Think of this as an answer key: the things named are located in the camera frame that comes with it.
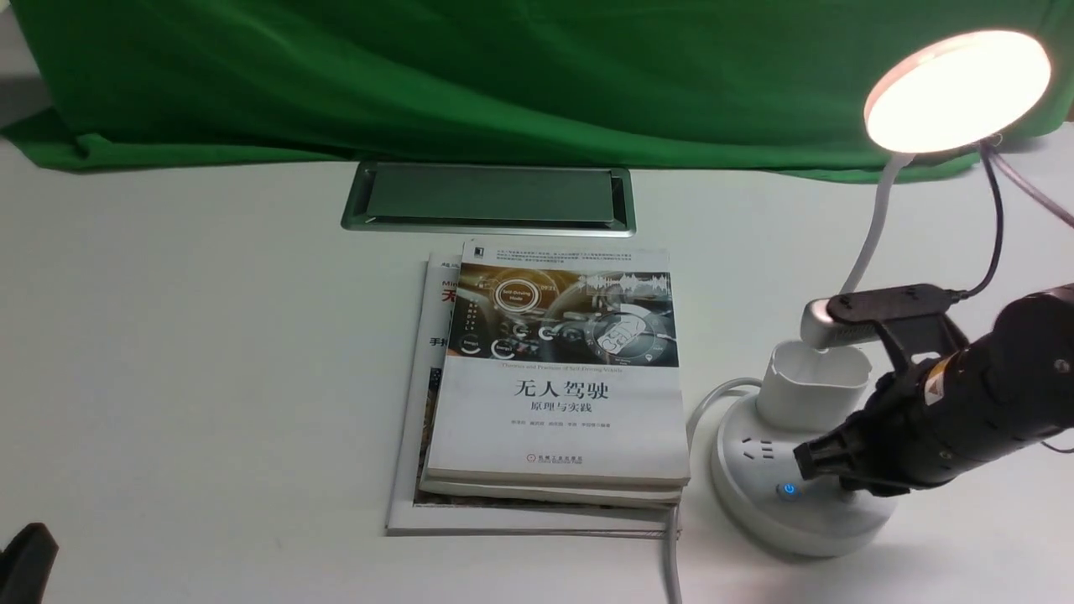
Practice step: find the dark object at corner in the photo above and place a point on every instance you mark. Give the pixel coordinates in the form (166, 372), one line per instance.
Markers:
(26, 564)

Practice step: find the green backdrop cloth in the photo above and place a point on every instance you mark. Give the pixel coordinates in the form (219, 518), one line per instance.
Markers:
(772, 85)

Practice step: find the middle white book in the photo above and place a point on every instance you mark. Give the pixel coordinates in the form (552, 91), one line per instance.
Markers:
(537, 493)

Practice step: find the silver desk cable hatch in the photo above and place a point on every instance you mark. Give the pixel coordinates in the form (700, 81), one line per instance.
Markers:
(490, 200)

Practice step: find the bottom large white book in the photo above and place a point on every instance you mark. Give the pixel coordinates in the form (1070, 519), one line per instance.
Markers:
(415, 512)

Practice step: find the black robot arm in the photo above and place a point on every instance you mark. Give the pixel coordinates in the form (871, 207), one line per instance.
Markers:
(1059, 289)

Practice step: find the white desk lamp with base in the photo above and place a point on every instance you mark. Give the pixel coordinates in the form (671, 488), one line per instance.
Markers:
(957, 91)

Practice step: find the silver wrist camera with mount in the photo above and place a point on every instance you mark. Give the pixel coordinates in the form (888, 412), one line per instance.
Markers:
(909, 320)

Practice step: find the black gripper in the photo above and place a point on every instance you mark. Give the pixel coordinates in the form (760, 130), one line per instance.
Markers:
(999, 394)

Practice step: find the top white driverless-car book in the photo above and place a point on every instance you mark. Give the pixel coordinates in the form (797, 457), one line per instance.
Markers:
(558, 394)

